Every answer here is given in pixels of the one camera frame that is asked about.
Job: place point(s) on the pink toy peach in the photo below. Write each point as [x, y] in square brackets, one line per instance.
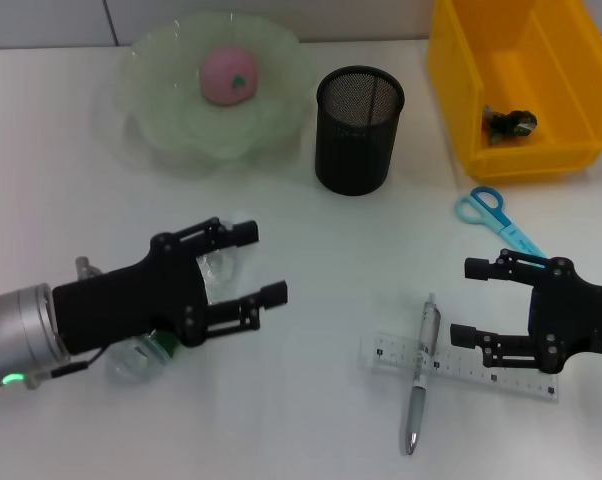
[226, 75]

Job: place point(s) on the green plastic wrapper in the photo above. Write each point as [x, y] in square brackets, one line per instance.
[511, 125]

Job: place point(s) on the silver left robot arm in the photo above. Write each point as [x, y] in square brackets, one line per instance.
[16, 330]

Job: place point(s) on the black mesh pen holder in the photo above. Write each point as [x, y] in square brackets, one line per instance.
[353, 150]

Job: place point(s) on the yellow plastic bin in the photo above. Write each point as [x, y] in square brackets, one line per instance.
[526, 60]

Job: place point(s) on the silver ballpoint pen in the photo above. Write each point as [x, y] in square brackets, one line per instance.
[421, 360]

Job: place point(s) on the clear plastic ruler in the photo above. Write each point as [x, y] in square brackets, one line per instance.
[406, 352]

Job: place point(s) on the clear plastic water bottle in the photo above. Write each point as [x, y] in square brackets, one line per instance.
[131, 360]

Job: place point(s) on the blue scissors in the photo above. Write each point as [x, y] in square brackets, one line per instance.
[511, 232]

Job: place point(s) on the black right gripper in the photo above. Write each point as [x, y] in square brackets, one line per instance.
[576, 315]

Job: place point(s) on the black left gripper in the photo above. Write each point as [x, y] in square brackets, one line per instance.
[126, 305]

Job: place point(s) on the translucent green fruit plate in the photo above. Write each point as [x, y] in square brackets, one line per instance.
[181, 115]

